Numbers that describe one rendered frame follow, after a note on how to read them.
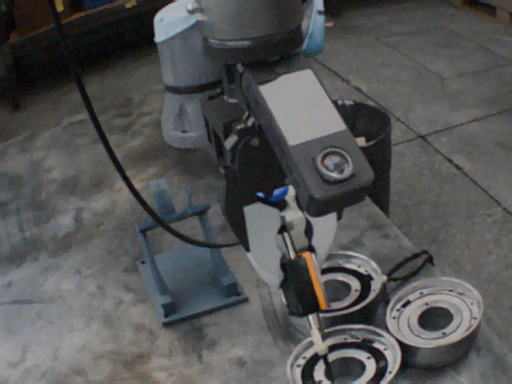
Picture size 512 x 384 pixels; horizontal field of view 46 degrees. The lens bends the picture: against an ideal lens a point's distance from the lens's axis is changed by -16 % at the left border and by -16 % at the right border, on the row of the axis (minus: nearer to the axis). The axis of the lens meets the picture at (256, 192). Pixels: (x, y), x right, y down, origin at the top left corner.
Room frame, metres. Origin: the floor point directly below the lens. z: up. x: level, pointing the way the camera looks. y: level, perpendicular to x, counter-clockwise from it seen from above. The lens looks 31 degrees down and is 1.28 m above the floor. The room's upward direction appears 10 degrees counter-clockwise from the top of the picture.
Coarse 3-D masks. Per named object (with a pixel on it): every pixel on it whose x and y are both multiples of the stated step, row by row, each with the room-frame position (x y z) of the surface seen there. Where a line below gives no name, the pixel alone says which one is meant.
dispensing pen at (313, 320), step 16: (288, 224) 0.46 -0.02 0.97; (288, 240) 0.46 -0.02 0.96; (288, 256) 0.45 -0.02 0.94; (304, 256) 0.44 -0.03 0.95; (288, 272) 0.43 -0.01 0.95; (304, 272) 0.43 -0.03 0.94; (288, 288) 0.43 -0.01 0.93; (304, 288) 0.42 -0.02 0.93; (288, 304) 0.44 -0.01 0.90; (304, 304) 0.41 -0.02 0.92; (320, 320) 0.42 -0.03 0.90; (320, 336) 0.41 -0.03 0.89; (320, 352) 0.40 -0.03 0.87
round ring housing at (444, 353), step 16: (416, 288) 0.50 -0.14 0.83; (432, 288) 0.50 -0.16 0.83; (448, 288) 0.50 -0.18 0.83; (464, 288) 0.48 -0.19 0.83; (400, 304) 0.49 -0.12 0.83; (432, 304) 0.48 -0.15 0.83; (448, 304) 0.47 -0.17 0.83; (480, 304) 0.44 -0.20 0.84; (416, 320) 0.46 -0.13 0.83; (432, 320) 0.47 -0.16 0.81; (448, 320) 0.46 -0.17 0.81; (480, 320) 0.42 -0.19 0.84; (400, 336) 0.43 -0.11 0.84; (432, 336) 0.43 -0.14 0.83; (464, 336) 0.41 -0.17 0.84; (400, 352) 0.43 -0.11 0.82; (416, 352) 0.41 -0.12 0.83; (432, 352) 0.41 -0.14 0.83; (448, 352) 0.40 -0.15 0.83; (464, 352) 0.42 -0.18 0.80
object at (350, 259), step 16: (336, 256) 0.58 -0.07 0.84; (352, 256) 0.58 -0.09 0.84; (368, 272) 0.55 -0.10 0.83; (336, 288) 0.56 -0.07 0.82; (352, 288) 0.53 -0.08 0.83; (336, 304) 0.51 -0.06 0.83; (368, 304) 0.49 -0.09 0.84; (288, 320) 0.52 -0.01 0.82; (304, 320) 0.50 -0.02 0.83; (336, 320) 0.49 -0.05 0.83; (352, 320) 0.49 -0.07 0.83; (368, 320) 0.50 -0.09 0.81
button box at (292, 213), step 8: (280, 200) 0.69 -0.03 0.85; (288, 200) 0.70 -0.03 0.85; (280, 208) 0.68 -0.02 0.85; (288, 208) 0.68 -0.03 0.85; (296, 208) 0.68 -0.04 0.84; (288, 216) 0.66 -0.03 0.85; (296, 216) 0.66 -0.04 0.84; (296, 224) 0.66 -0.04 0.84; (304, 224) 0.66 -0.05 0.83; (296, 232) 0.66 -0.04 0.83; (280, 240) 0.65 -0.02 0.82; (296, 240) 0.66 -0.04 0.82; (304, 240) 0.66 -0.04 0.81; (280, 248) 0.65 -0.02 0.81
